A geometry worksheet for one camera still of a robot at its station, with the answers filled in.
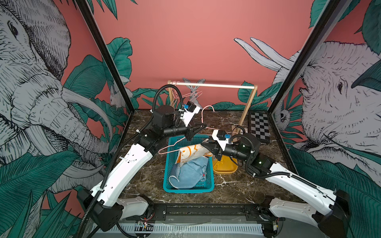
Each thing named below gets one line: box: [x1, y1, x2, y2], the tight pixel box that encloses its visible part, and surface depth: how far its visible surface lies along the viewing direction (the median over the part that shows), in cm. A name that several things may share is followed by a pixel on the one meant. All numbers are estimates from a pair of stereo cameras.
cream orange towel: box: [175, 143, 214, 165], surface depth 69 cm
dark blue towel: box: [168, 155, 209, 190], surface depth 84 cm
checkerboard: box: [248, 111, 271, 144], surface depth 110 cm
